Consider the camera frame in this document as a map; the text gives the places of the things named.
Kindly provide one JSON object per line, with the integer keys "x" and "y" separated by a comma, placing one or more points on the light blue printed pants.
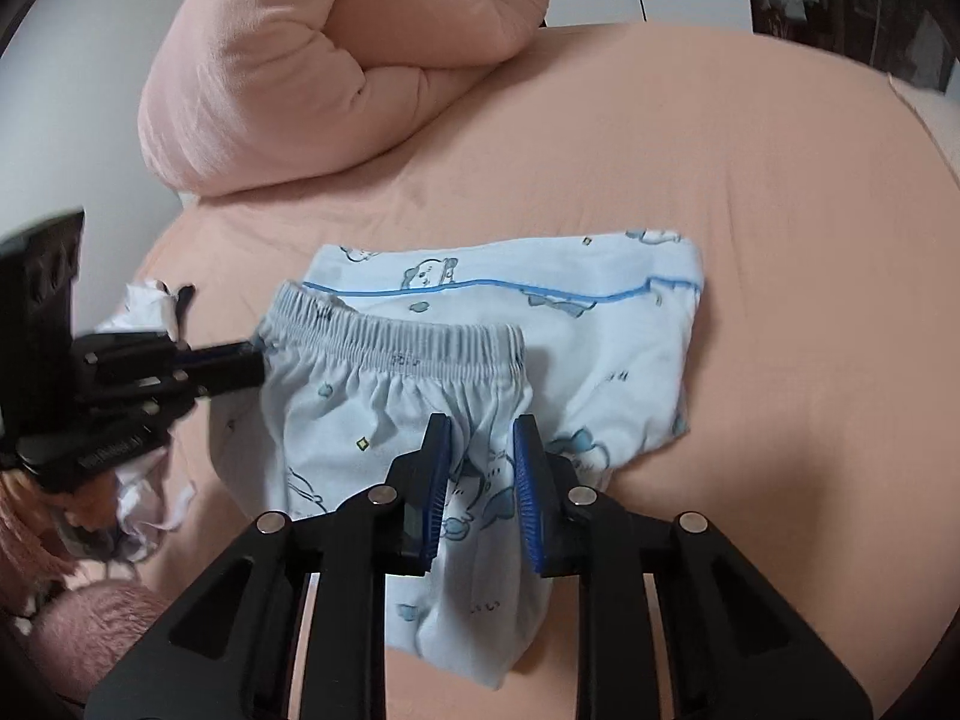
{"x": 600, "y": 360}

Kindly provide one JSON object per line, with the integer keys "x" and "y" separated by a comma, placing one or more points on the person's left hand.
{"x": 90, "y": 510}

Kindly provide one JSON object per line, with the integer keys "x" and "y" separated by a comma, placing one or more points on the rolled pink fleece blanket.
{"x": 300, "y": 67}

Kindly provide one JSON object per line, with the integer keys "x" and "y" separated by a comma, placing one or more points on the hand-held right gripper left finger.
{"x": 435, "y": 495}

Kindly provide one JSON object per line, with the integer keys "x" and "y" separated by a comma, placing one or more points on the white printed garment dark trim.
{"x": 146, "y": 311}

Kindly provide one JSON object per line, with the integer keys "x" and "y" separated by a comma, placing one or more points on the person's left forearm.
{"x": 26, "y": 540}

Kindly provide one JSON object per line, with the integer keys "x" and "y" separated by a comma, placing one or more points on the glass door wardrobe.
{"x": 847, "y": 7}

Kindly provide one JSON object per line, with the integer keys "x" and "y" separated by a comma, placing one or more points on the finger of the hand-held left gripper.
{"x": 225, "y": 379}
{"x": 217, "y": 360}

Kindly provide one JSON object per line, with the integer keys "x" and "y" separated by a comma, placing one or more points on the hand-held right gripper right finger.
{"x": 525, "y": 502}

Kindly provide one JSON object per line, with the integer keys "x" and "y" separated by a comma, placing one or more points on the pink fuzzy pajama pants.
{"x": 90, "y": 645}

